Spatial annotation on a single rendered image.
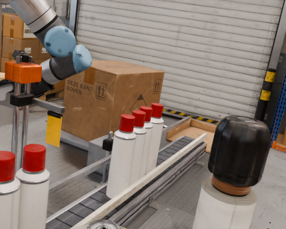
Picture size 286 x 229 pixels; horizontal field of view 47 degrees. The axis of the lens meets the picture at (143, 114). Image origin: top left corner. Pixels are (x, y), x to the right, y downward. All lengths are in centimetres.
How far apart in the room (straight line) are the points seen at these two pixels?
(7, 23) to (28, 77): 379
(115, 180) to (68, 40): 35
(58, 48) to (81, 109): 43
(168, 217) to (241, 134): 36
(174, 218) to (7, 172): 42
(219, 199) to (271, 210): 56
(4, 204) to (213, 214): 30
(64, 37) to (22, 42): 344
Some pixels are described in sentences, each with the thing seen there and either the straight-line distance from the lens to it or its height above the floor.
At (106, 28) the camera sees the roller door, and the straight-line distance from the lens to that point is 531.
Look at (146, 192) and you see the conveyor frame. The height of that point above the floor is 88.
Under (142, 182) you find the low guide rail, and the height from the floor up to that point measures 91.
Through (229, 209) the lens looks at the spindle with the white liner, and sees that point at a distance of 51.
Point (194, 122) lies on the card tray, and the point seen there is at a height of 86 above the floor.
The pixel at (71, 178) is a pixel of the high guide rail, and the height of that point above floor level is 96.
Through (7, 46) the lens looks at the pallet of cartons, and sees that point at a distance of 437.
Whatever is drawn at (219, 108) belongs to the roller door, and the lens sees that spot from 484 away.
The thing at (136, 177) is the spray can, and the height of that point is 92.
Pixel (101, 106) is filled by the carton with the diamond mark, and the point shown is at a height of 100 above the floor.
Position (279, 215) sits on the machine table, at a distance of 105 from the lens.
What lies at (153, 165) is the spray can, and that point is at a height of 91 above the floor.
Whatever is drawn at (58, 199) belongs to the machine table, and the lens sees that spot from 89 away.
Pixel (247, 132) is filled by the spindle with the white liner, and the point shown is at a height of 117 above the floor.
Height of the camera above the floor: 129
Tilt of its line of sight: 15 degrees down
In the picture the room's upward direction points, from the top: 9 degrees clockwise
